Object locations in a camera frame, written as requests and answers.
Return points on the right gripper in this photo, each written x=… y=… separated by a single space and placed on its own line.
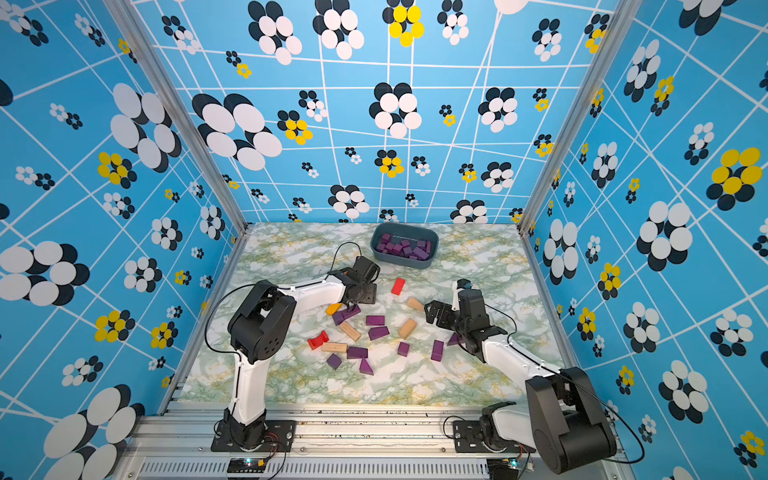
x=446 y=310

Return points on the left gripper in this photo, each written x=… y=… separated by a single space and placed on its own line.
x=372 y=293

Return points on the purple brick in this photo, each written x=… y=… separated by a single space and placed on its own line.
x=355 y=353
x=341 y=316
x=378 y=332
x=437 y=351
x=375 y=320

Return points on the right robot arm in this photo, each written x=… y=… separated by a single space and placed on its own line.
x=565 y=423

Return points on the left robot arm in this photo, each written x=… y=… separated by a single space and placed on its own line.
x=258 y=329

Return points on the teal storage bin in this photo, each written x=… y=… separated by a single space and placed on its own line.
x=404 y=245

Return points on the natural wood wedge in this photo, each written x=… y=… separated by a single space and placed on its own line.
x=415 y=304

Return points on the yellow brick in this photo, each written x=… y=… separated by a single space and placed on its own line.
x=333 y=308

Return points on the natural wood brick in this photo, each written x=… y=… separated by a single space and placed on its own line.
x=350 y=331
x=335 y=347
x=407 y=329

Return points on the red brick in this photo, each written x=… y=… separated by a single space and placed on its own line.
x=398 y=286

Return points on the purple cube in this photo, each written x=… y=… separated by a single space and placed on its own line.
x=403 y=349
x=334 y=361

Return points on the red arch block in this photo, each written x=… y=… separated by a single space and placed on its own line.
x=318 y=341

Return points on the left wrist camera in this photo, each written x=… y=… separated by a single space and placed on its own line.
x=366 y=270

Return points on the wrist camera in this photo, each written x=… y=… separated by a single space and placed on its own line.
x=366 y=270
x=469 y=302

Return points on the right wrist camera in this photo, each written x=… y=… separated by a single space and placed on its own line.
x=469 y=302

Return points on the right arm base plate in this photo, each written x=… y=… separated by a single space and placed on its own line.
x=479 y=437

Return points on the aluminium rail frame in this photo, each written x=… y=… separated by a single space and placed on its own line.
x=325 y=442

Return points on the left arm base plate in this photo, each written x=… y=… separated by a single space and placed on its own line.
x=262 y=437

